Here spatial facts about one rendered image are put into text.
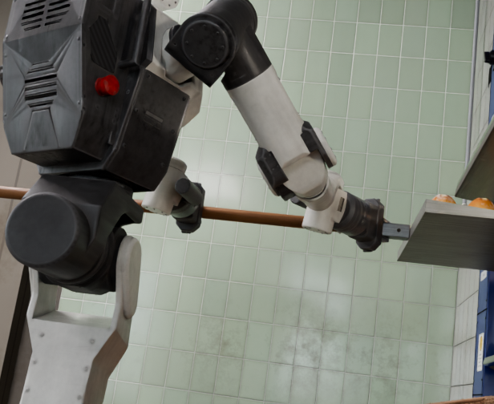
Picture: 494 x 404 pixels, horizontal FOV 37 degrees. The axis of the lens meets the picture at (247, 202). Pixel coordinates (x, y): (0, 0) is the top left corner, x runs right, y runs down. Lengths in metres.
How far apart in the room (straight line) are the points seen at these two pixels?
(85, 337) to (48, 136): 0.33
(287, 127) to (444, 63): 2.10
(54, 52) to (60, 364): 0.50
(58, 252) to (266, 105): 0.42
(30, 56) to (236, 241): 1.91
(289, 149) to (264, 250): 1.79
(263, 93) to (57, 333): 0.52
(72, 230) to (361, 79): 2.31
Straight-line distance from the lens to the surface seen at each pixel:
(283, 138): 1.25
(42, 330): 1.28
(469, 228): 1.63
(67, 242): 1.08
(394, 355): 2.97
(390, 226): 1.77
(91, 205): 1.14
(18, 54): 1.31
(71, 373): 1.25
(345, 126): 3.17
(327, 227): 1.55
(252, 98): 1.24
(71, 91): 1.19
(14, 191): 1.94
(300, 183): 1.32
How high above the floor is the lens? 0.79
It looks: 14 degrees up
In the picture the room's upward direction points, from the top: 8 degrees clockwise
